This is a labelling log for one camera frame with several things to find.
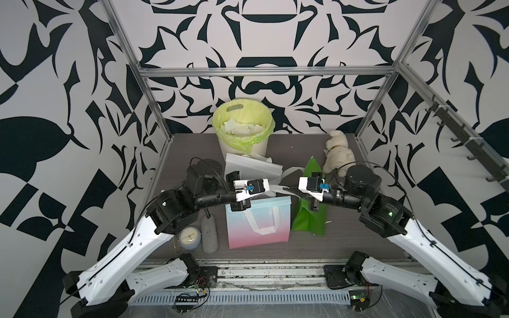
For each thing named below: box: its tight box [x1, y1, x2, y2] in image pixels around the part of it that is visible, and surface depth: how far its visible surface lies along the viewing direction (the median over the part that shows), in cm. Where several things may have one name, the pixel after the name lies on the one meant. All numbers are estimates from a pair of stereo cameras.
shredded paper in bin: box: [220, 117, 267, 137], surface depth 99 cm
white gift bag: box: [224, 153, 305, 182], surface depth 80 cm
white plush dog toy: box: [322, 130, 356, 178], surface depth 106 cm
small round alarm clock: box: [178, 225, 202, 250], surface depth 82 cm
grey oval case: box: [200, 214, 219, 254], surface depth 83 cm
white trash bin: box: [212, 124, 276, 161], surface depth 84 cm
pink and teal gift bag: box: [225, 196, 293, 250], surface depth 73 cm
